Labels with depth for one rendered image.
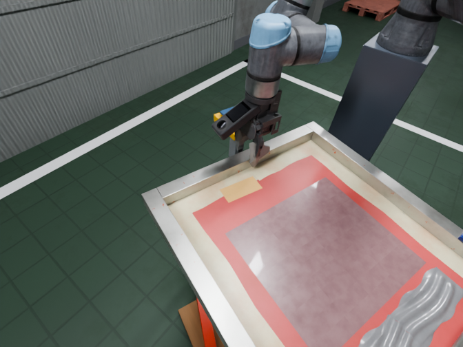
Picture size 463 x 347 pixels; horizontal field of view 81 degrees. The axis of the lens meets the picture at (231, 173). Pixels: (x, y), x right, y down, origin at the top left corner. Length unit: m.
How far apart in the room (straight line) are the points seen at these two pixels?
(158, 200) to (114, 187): 1.42
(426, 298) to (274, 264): 0.31
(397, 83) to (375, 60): 0.10
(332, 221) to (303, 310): 0.23
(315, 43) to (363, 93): 0.43
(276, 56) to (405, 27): 0.48
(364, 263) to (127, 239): 1.40
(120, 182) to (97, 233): 0.41
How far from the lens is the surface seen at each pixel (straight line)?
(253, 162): 0.72
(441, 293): 0.74
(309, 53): 0.62
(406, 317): 0.67
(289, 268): 0.62
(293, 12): 0.71
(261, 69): 0.59
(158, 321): 1.57
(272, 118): 0.68
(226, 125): 0.63
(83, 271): 1.78
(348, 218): 0.74
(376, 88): 1.00
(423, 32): 0.98
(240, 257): 0.61
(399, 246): 0.75
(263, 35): 0.56
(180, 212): 0.67
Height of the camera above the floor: 1.50
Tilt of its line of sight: 47 degrees down
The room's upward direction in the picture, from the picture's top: 5 degrees clockwise
